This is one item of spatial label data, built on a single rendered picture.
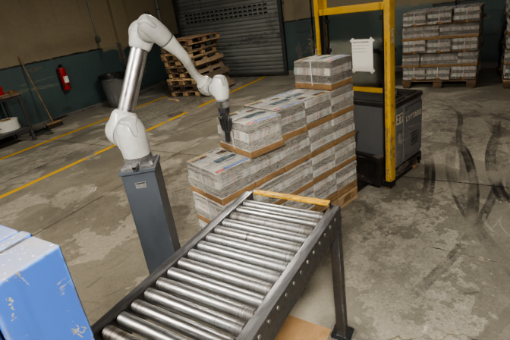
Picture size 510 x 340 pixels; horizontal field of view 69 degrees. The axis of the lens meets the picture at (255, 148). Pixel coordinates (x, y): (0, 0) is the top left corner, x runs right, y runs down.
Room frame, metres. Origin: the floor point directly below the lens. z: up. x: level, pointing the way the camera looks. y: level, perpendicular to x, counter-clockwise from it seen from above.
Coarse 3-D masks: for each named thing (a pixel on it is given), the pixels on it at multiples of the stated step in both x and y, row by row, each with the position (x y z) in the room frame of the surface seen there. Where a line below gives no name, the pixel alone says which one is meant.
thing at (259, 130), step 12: (240, 120) 2.40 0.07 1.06; (252, 120) 2.34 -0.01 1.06; (264, 120) 2.33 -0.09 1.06; (276, 120) 2.38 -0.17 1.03; (240, 132) 2.32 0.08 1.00; (252, 132) 2.26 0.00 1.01; (264, 132) 2.33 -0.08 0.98; (276, 132) 2.39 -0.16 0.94; (240, 144) 2.33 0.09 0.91; (252, 144) 2.26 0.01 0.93; (264, 144) 2.32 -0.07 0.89
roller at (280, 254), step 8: (208, 240) 1.47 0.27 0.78; (216, 240) 1.45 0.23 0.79; (224, 240) 1.43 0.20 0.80; (232, 240) 1.42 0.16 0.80; (240, 240) 1.41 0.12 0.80; (240, 248) 1.37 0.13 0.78; (248, 248) 1.35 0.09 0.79; (256, 248) 1.34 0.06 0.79; (264, 248) 1.32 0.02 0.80; (272, 248) 1.31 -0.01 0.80; (264, 256) 1.31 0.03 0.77; (272, 256) 1.28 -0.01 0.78; (280, 256) 1.27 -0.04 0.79; (288, 256) 1.25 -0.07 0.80
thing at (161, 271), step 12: (252, 192) 1.85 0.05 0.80; (240, 204) 1.74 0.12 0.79; (216, 216) 1.64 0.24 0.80; (228, 216) 1.65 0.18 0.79; (204, 228) 1.54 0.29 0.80; (192, 240) 1.46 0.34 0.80; (204, 240) 1.48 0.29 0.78; (180, 252) 1.38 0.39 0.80; (168, 264) 1.31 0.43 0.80; (156, 276) 1.24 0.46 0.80; (144, 288) 1.18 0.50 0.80; (132, 300) 1.12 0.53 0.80; (144, 300) 1.16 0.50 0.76; (108, 312) 1.08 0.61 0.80; (120, 312) 1.07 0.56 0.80; (96, 324) 1.03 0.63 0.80; (108, 324) 1.02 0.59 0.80; (96, 336) 0.98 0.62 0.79
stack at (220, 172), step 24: (288, 144) 2.51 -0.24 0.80; (312, 144) 2.66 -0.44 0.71; (192, 168) 2.33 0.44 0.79; (216, 168) 2.18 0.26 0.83; (240, 168) 2.22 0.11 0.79; (264, 168) 2.35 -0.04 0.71; (312, 168) 2.64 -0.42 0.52; (216, 192) 2.13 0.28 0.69; (288, 192) 2.48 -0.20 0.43; (312, 192) 2.63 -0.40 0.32
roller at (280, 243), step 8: (216, 232) 1.52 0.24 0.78; (224, 232) 1.50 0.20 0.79; (232, 232) 1.48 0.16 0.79; (240, 232) 1.47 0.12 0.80; (248, 232) 1.46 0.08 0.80; (248, 240) 1.43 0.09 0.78; (256, 240) 1.41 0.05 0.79; (264, 240) 1.39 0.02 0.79; (272, 240) 1.37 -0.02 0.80; (280, 240) 1.36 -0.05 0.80; (280, 248) 1.34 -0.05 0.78; (288, 248) 1.32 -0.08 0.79; (296, 248) 1.30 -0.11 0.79
